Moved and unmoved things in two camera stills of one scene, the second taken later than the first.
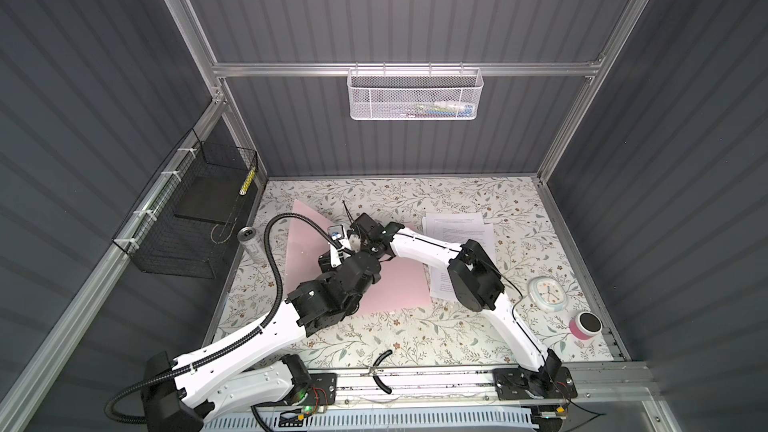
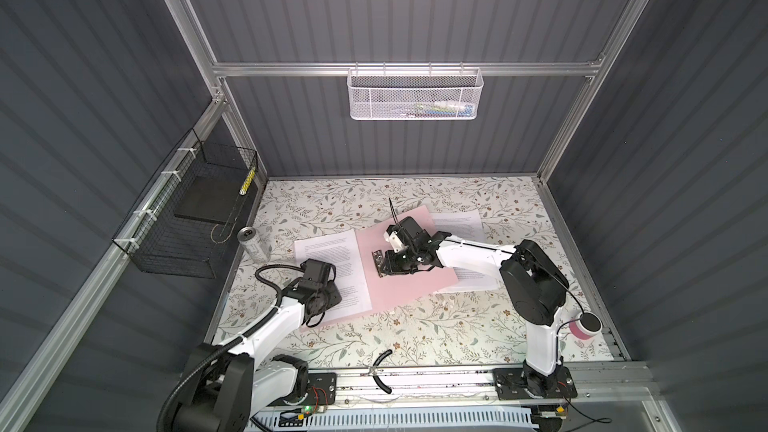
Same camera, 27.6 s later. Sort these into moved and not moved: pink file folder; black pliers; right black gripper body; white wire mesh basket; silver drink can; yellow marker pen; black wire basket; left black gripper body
Moved: pink file folder; right black gripper body; left black gripper body
Not moved: yellow marker pen; black wire basket; black pliers; silver drink can; white wire mesh basket
